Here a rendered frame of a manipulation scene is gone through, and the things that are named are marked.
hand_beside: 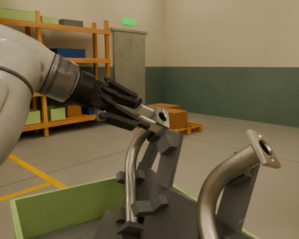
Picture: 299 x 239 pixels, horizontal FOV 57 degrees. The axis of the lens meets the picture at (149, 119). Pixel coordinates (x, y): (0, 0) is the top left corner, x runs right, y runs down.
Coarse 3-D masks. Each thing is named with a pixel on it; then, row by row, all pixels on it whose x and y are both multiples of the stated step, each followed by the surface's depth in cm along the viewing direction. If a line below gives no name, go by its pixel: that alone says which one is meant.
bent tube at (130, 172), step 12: (156, 108) 69; (156, 120) 66; (168, 120) 69; (144, 132) 71; (132, 144) 73; (132, 156) 73; (132, 168) 71; (132, 180) 68; (132, 192) 66; (132, 216) 62
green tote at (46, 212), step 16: (48, 192) 74; (64, 192) 76; (80, 192) 78; (96, 192) 81; (112, 192) 84; (16, 208) 66; (32, 208) 72; (48, 208) 75; (64, 208) 77; (80, 208) 79; (96, 208) 82; (112, 208) 85; (16, 224) 59; (32, 224) 73; (48, 224) 75; (64, 224) 78
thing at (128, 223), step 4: (124, 224) 60; (128, 224) 59; (132, 224) 59; (136, 224) 60; (140, 224) 61; (120, 228) 61; (124, 228) 59; (128, 228) 59; (132, 228) 60; (136, 228) 60; (140, 228) 60; (144, 228) 60; (116, 232) 61; (120, 232) 61; (124, 232) 61; (128, 232) 61; (132, 232) 61; (136, 232) 61; (140, 232) 62
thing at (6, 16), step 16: (0, 16) 434; (16, 16) 449; (32, 16) 466; (96, 32) 552; (64, 48) 517; (96, 48) 613; (96, 64) 618; (32, 96) 477; (32, 112) 490; (48, 112) 519; (64, 112) 536; (80, 112) 563; (32, 128) 485
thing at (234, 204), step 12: (252, 168) 43; (240, 180) 43; (252, 180) 43; (228, 192) 46; (240, 192) 44; (228, 204) 45; (240, 204) 44; (216, 216) 47; (228, 216) 45; (240, 216) 43; (228, 228) 44; (240, 228) 43
